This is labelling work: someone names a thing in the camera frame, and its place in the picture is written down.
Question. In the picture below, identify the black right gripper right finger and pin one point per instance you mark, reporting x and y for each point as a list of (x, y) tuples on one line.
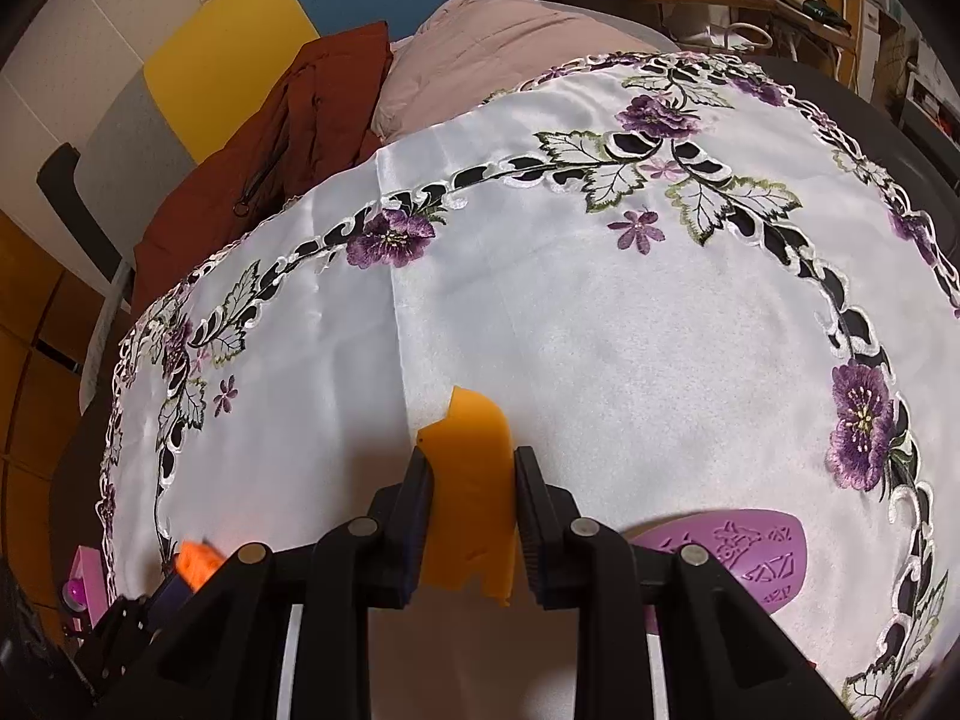
[(722, 655)]

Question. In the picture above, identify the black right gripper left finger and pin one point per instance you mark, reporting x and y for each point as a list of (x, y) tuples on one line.
[(285, 633)]

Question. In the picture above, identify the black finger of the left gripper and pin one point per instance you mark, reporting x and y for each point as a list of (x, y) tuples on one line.
[(168, 600)]

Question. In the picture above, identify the orange holed toy block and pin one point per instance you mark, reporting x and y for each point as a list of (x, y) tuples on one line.
[(196, 562)]

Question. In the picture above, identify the purple oval embossed toy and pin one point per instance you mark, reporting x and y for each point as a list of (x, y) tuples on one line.
[(764, 550)]

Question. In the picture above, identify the yellow-orange curved foam block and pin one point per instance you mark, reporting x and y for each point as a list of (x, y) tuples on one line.
[(472, 532)]

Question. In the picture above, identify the pink toy box tray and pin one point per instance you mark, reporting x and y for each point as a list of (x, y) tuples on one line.
[(84, 592)]

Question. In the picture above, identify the wooden wardrobe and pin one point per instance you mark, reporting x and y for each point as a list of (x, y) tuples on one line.
[(48, 317)]

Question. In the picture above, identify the white floral embroidered tablecloth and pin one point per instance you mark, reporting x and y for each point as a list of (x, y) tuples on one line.
[(688, 284)]

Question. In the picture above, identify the black rolled mat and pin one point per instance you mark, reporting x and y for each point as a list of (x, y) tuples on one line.
[(56, 179)]

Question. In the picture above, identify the grey yellow blue headboard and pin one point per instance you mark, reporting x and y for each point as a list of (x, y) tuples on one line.
[(198, 88)]

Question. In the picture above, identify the rust red blanket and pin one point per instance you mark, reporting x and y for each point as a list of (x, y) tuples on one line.
[(317, 121)]

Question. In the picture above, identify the pink quilted cushion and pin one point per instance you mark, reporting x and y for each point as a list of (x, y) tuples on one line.
[(469, 49)]

